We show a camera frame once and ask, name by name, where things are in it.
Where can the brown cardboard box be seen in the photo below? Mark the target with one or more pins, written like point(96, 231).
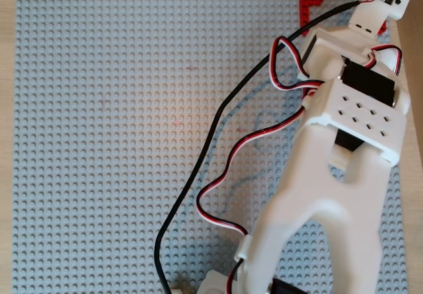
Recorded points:
point(413, 76)

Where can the white camera mount with board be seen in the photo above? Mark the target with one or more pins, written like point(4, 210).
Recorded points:
point(373, 13)

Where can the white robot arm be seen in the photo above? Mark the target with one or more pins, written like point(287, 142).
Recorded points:
point(324, 191)

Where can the grey Lego baseplate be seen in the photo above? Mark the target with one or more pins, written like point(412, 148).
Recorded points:
point(99, 142)

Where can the red L-shaped Lego beam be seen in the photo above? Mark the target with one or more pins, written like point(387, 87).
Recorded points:
point(305, 1)
point(383, 29)

